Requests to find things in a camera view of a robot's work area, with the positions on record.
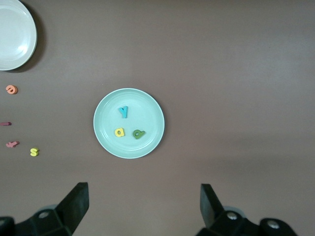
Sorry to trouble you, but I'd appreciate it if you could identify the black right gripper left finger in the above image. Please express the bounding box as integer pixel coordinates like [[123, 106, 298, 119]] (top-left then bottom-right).
[[16, 182, 90, 236]]

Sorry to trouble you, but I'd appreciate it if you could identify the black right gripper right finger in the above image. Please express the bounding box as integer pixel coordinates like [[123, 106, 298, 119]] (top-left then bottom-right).
[[198, 183, 261, 236]]

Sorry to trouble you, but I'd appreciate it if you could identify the green foam letter p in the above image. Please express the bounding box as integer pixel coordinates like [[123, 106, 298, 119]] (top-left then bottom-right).
[[132, 129, 146, 140]]

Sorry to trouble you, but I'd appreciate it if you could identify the light green plate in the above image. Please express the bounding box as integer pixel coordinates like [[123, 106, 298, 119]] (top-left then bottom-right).
[[93, 88, 165, 159]]

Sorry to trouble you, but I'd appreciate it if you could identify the beige plate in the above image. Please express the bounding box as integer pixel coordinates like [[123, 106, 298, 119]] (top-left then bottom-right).
[[0, 0, 38, 71]]

